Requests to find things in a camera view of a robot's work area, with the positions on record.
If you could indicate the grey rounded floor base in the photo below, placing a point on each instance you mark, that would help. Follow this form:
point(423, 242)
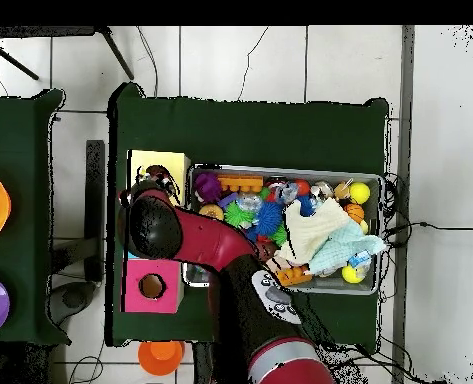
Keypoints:
point(72, 298)

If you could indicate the black upright panel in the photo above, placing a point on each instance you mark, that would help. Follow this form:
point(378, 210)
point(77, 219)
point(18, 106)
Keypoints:
point(95, 200)

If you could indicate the cream waffle cloth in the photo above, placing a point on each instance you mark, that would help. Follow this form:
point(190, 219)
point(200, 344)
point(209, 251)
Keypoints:
point(312, 228)

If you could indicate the green spiky ball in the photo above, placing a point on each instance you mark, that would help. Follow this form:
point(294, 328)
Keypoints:
point(236, 216)

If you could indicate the yellow ball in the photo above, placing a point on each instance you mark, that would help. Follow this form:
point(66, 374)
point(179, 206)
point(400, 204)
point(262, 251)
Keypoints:
point(351, 275)
point(359, 193)

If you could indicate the orange flat building brick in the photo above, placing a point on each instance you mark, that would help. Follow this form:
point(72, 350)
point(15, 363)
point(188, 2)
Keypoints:
point(240, 183)

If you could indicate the dark green tablecloth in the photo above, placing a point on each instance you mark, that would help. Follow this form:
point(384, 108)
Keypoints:
point(20, 132)
point(240, 132)

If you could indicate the toy hamburger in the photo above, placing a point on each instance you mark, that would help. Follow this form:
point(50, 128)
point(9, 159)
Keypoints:
point(212, 210)

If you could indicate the black tripod stand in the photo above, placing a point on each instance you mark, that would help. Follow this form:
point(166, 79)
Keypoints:
point(116, 54)

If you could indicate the wooden box with three holes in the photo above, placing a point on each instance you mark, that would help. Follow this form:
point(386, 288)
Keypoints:
point(180, 160)

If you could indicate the purple spiky toy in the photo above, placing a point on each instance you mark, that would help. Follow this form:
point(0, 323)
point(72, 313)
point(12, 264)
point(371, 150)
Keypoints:
point(207, 186)

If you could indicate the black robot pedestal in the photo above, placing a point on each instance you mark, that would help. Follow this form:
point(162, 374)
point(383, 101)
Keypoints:
point(204, 364)

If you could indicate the light blue waffle cloth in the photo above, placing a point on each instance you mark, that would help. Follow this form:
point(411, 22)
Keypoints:
point(340, 248)

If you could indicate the large blue spiky ball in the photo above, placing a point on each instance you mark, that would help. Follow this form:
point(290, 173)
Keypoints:
point(268, 218)

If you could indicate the orange studded building block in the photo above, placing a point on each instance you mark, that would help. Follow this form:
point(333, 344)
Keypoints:
point(294, 276)

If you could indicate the orange cup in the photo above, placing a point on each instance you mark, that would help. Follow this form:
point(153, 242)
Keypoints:
point(160, 358)

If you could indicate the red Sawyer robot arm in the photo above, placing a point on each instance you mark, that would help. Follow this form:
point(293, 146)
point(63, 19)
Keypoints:
point(212, 240)

